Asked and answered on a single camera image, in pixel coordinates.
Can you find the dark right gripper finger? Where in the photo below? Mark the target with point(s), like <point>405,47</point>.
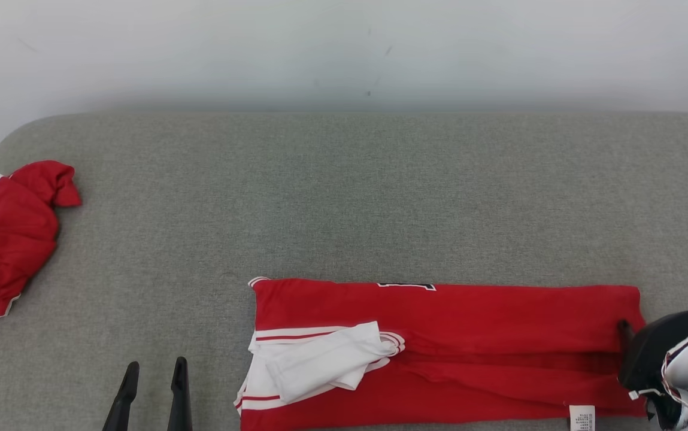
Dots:
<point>625,334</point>

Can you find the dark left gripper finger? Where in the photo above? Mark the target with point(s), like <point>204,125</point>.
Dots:
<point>122,401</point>
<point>180,398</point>

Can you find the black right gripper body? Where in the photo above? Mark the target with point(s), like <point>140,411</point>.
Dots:
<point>658,350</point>

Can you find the red shirt with white sleeves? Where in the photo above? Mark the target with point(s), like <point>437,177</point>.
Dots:
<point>469,311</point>

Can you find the red shorts with white stripes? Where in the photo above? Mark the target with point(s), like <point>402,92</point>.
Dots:
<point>8,233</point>

